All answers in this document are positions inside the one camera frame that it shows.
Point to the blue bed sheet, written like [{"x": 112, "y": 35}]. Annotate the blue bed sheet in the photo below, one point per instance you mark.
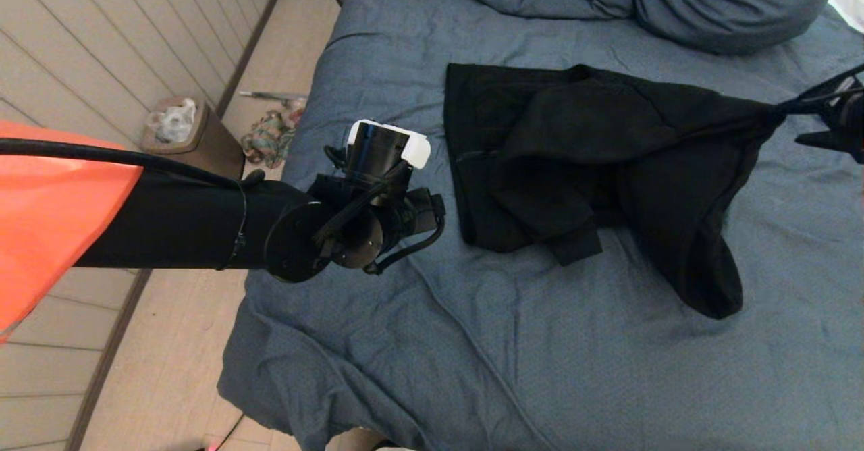
[{"x": 607, "y": 370}]

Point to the clear plastic bin bag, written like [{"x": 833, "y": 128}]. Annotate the clear plastic bin bag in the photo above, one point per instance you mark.
[{"x": 172, "y": 123}]

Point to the colourful rag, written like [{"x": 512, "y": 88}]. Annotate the colourful rag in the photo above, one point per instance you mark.
[{"x": 266, "y": 140}]

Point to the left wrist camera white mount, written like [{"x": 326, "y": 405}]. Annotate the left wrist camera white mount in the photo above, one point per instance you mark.
[{"x": 374, "y": 150}]

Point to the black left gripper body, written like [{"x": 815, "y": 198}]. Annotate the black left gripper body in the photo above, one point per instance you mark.
[{"x": 422, "y": 211}]

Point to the thin stick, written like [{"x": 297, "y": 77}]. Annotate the thin stick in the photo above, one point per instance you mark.
[{"x": 270, "y": 95}]

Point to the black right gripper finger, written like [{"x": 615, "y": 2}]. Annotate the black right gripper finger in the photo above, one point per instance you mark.
[
  {"x": 837, "y": 147},
  {"x": 810, "y": 103}
]

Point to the blue pillow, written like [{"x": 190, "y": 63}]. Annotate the blue pillow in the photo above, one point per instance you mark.
[{"x": 729, "y": 5}]

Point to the black garment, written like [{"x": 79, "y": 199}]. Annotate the black garment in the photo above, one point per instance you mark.
[{"x": 607, "y": 140}]

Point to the brown trash bin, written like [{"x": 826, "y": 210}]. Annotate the brown trash bin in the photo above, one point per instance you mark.
[{"x": 202, "y": 154}]

